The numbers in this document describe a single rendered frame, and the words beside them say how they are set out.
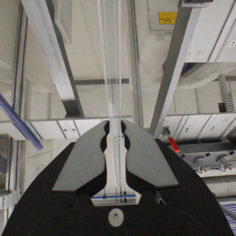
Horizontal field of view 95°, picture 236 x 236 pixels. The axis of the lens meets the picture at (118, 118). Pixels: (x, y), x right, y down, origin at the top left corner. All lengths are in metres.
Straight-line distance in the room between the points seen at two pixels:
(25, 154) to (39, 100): 1.74
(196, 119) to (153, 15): 0.48
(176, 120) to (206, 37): 0.25
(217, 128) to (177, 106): 1.85
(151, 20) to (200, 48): 0.34
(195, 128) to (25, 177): 1.01
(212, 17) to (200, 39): 0.04
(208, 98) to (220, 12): 2.52
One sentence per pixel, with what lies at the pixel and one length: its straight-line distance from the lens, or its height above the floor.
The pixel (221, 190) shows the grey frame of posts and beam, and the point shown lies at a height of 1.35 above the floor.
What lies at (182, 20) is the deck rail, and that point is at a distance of 0.35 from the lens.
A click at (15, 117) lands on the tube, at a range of 0.34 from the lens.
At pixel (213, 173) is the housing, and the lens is 0.80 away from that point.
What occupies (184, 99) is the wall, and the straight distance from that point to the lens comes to 2.55.
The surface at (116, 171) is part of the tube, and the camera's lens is 0.23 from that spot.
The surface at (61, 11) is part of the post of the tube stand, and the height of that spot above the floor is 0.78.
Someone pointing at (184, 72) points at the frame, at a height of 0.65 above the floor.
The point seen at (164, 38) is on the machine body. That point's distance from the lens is 0.63.
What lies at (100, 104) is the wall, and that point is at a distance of 2.15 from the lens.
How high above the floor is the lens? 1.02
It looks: 7 degrees down
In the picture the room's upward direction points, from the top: 177 degrees clockwise
